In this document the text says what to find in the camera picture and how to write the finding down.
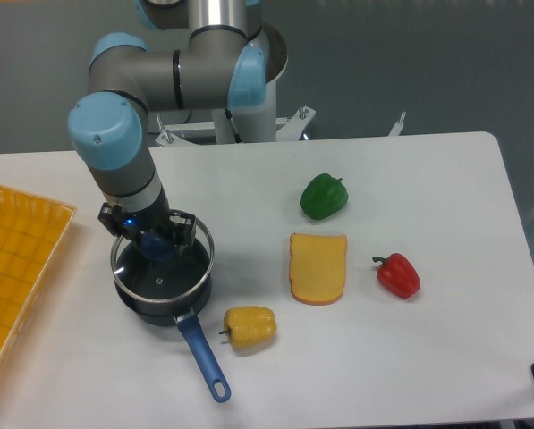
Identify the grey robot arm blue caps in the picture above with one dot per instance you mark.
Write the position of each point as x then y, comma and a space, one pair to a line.
220, 68

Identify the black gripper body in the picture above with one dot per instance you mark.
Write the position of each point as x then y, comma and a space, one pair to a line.
154, 220

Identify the toast bread slice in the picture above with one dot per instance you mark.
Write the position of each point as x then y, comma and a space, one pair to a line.
317, 268

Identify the yellow woven basket tray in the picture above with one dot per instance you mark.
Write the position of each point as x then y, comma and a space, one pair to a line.
31, 230

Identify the dark saucepan blue handle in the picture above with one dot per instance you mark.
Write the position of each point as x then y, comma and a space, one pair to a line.
184, 317

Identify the red bell pepper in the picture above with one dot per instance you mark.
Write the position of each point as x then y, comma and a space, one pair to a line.
397, 275

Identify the yellow bell pepper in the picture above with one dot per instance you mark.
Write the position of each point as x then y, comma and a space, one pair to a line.
249, 326

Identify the green bell pepper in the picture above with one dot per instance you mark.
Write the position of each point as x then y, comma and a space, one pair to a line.
324, 196

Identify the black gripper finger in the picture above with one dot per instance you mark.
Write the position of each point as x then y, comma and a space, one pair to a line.
183, 230
108, 220

